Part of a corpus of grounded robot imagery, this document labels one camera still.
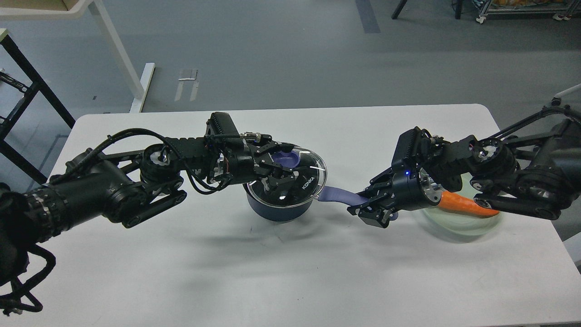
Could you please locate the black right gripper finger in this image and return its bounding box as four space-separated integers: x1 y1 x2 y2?
361 178 396 205
347 202 399 228

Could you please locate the orange toy carrot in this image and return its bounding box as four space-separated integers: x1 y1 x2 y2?
437 191 500 218

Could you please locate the black metal rack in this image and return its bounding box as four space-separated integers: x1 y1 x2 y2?
0 29 75 185

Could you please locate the office chair base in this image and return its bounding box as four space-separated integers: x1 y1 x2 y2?
551 84 581 106

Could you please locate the dark blue saucepan purple handle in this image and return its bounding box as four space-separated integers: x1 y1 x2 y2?
245 182 400 223

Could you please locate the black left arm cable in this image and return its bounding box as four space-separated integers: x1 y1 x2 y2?
73 128 227 195

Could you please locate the white desk frame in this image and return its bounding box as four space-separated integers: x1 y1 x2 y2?
0 0 156 114

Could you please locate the black table leg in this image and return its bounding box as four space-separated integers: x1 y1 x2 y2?
391 0 408 20

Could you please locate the translucent green plate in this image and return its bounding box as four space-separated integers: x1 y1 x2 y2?
421 173 503 237

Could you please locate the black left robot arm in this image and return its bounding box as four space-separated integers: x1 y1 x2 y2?
1 112 318 315

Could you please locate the wheeled metal cart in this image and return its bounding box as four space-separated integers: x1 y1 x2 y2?
472 0 580 24

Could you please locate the glass pot lid purple knob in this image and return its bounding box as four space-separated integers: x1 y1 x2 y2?
245 143 327 208

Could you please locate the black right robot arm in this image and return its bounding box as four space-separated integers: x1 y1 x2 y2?
347 105 581 228

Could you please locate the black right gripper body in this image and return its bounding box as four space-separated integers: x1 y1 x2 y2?
369 168 443 211

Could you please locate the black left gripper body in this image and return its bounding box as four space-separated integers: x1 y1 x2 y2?
217 133 277 187

